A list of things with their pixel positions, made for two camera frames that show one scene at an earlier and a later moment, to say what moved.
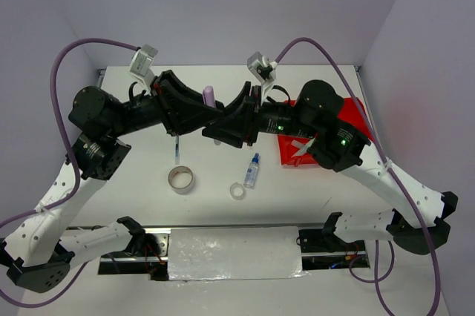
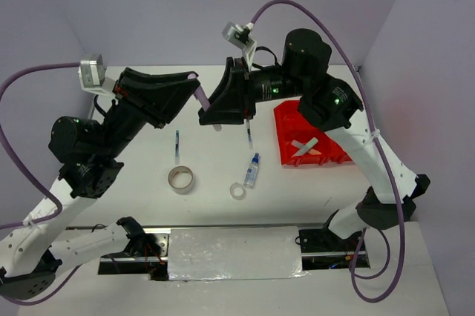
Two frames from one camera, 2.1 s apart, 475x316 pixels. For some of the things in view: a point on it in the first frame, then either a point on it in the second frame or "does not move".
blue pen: [177, 150] does not move
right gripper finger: [230, 130] to [224, 110]
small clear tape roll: [237, 191] does not move
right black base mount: [321, 250] does not move
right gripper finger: [234, 105] to [229, 91]
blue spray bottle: [249, 180] does not move
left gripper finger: [185, 118] to [163, 96]
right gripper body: [253, 107] to [248, 93]
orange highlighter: [298, 145] does not move
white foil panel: [211, 254] does not move
